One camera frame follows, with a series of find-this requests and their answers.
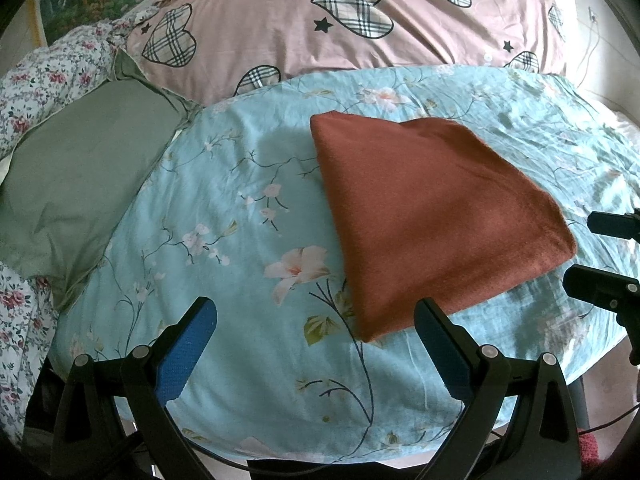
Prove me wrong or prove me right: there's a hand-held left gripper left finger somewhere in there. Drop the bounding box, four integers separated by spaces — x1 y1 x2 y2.
50 296 219 480

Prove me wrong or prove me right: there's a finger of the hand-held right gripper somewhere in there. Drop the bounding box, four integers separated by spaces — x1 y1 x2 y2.
562 264 640 367
587 208 640 239

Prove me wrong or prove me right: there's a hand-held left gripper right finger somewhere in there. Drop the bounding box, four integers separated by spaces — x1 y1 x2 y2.
413 297 584 480

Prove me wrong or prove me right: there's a rust brown garment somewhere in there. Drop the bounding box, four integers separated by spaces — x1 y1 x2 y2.
310 112 578 345

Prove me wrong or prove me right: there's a white bed sheet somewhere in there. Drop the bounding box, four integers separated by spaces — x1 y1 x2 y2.
617 110 640 143

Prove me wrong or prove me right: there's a grey table leg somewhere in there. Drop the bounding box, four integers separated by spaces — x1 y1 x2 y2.
575 375 590 433

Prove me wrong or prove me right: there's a red cloth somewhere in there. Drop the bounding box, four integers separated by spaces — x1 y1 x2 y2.
580 432 601 472

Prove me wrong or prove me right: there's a light blue floral sheet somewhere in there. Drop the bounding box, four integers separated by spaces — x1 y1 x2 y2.
47 64 640 463

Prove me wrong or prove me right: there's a green pillow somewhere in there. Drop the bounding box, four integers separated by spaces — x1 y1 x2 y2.
0 50 201 311

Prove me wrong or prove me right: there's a pink quilt with plaid hearts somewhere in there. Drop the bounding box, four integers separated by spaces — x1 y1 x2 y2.
122 0 568 106

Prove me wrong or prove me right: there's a white cable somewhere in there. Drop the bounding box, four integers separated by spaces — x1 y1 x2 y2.
575 7 601 86

